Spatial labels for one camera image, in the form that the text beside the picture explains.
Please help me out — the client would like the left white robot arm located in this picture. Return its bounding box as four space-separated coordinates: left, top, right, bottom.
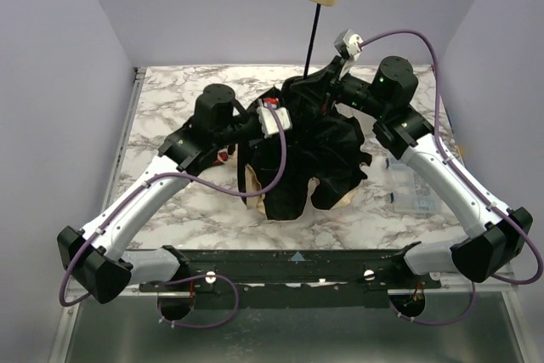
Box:
56 83 281 303

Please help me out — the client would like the clear plastic screw box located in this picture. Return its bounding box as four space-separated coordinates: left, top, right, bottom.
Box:
385 156 441 214

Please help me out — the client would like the beige umbrella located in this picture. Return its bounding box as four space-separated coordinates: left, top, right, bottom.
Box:
235 0 375 222

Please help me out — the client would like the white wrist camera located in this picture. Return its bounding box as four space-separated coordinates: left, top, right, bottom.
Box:
334 29 364 80
257 98 292 139

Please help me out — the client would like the aluminium frame rail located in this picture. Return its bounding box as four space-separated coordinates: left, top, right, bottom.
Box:
439 265 517 292

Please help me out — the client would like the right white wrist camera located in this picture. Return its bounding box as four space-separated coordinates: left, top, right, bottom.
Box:
334 29 364 80

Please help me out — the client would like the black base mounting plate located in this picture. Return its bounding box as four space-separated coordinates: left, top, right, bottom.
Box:
138 247 498 309

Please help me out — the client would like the purple cable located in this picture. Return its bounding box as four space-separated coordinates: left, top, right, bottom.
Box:
58 114 288 330
359 29 544 326

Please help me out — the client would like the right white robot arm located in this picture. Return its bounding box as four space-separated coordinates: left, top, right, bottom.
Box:
289 56 533 283

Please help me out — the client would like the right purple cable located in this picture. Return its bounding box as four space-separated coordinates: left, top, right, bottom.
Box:
359 29 544 326

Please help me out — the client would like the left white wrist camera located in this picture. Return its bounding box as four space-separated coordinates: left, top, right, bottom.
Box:
257 98 292 139

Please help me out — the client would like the red black utility knife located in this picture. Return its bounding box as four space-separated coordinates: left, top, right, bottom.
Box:
214 150 232 166

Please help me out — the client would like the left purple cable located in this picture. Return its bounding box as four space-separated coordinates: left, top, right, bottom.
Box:
58 114 288 330

